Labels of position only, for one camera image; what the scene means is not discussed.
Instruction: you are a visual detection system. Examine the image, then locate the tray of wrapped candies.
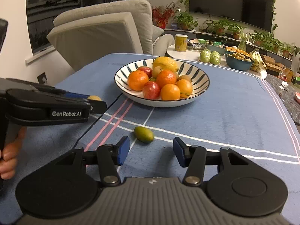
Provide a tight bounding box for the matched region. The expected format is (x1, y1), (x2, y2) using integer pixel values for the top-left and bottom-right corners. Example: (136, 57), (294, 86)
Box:
(187, 39), (208, 50)

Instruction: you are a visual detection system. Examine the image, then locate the red apple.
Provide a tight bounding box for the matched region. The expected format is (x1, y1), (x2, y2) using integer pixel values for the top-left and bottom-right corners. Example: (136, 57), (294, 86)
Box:
(136, 67), (153, 79)
(142, 81), (161, 100)

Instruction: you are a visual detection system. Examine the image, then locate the yellow can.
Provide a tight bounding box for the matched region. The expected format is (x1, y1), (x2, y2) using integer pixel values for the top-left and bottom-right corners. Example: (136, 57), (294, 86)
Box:
(175, 34), (188, 52)

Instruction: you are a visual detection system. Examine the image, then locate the green oval kumquat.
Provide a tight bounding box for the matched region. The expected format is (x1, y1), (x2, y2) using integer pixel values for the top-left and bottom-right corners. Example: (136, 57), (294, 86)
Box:
(134, 126), (154, 143)

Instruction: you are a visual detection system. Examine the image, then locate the dark marble round table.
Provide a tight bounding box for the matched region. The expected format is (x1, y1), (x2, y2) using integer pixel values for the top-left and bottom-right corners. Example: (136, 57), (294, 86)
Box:
(265, 74), (300, 127)

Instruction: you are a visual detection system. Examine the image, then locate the pile of longans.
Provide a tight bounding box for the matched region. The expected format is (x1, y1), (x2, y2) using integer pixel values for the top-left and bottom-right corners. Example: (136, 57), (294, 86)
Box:
(227, 52), (252, 61)

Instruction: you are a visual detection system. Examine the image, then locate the brown kiwi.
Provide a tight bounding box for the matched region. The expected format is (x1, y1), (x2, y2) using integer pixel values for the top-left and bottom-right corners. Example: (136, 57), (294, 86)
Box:
(177, 74), (192, 83)
(152, 66), (164, 78)

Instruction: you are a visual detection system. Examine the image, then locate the blue striped tablecloth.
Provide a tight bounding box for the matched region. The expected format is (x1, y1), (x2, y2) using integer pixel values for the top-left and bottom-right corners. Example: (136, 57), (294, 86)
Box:
(0, 53), (300, 225)

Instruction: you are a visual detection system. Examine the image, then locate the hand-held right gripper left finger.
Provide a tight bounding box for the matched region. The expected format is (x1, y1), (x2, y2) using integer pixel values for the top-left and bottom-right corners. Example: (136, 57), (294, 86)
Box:
(55, 135), (131, 185)

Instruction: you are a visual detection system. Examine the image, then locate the beige armchair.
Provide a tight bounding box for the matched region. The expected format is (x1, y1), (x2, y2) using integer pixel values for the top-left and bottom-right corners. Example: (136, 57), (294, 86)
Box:
(47, 0), (175, 72)

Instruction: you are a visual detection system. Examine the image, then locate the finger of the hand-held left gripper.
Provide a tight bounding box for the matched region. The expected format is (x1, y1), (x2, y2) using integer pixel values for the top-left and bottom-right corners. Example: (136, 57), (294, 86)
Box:
(63, 92), (91, 100)
(88, 100), (107, 114)

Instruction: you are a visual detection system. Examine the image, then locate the striped white ceramic bowl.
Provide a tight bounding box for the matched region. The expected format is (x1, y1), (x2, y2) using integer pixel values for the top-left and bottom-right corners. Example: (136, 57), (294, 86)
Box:
(114, 58), (211, 108)

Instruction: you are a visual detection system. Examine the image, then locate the potted green plant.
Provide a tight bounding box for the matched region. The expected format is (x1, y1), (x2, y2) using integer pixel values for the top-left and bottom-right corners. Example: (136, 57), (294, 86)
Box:
(265, 36), (283, 53)
(204, 19), (235, 34)
(280, 42), (294, 58)
(173, 10), (198, 30)
(251, 30), (268, 46)

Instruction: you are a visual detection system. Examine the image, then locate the glass vase with plant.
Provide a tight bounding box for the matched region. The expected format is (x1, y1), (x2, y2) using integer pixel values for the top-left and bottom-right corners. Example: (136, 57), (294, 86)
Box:
(234, 26), (255, 52)

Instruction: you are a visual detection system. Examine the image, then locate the grey television console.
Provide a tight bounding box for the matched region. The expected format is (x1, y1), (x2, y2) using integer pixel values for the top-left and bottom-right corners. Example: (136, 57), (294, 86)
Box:
(152, 27), (293, 61)

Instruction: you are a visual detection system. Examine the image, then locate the teal dish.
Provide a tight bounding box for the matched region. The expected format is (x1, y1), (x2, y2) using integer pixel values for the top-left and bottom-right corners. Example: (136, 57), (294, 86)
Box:
(206, 43), (227, 55)

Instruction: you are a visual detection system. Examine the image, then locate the blue bowl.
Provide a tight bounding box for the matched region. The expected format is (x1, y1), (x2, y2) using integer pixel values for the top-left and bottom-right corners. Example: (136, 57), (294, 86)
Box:
(224, 52), (255, 71)

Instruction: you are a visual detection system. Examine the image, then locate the white round coffee table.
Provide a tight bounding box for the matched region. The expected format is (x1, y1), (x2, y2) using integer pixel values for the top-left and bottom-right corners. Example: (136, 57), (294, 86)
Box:
(167, 44), (268, 79)

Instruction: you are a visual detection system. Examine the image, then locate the bunch of bananas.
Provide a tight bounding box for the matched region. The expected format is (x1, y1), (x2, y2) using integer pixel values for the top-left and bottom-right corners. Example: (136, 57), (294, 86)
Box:
(248, 48), (268, 71)

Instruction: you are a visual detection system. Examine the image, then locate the small brown cardboard box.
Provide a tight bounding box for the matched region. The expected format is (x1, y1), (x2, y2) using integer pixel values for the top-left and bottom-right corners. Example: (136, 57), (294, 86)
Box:
(280, 67), (294, 81)

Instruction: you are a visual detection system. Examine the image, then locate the wall-mounted television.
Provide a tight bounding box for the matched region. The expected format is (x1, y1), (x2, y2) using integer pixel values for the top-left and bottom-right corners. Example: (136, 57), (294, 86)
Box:
(189, 0), (275, 32)

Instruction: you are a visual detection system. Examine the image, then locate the small mandarin orange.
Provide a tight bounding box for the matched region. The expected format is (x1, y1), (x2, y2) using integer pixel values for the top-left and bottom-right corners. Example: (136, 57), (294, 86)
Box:
(160, 84), (181, 101)
(176, 79), (193, 98)

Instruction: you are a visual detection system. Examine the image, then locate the black cable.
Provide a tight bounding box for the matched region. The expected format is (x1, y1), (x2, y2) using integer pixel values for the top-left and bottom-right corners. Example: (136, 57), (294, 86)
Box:
(73, 94), (123, 149)

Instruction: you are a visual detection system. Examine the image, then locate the red flower arrangement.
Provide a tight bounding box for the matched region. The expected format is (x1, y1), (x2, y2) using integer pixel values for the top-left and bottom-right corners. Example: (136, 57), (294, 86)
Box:
(151, 2), (175, 30)

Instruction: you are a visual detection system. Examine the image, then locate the person's left hand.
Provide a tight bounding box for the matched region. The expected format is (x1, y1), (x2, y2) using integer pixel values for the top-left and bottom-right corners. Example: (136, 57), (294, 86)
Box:
(0, 127), (27, 180)

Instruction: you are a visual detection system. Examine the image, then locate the yellow lemon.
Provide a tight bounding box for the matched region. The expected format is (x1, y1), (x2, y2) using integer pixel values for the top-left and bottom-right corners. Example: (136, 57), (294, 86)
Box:
(152, 56), (179, 73)

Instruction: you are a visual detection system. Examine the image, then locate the orange basket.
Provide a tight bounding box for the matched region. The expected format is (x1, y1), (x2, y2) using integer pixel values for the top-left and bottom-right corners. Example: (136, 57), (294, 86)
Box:
(224, 48), (249, 55)

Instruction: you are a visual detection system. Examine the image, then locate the pack of green apples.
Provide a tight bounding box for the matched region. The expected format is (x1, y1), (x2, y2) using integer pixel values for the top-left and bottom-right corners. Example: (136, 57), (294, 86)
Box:
(199, 49), (221, 65)

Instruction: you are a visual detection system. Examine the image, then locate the open cardboard box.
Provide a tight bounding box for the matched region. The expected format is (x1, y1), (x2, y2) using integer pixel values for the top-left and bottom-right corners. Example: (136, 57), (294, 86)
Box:
(261, 54), (285, 75)

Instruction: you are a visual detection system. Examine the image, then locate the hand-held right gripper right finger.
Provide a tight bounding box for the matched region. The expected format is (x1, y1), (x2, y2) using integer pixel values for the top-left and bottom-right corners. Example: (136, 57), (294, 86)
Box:
(173, 136), (250, 185)

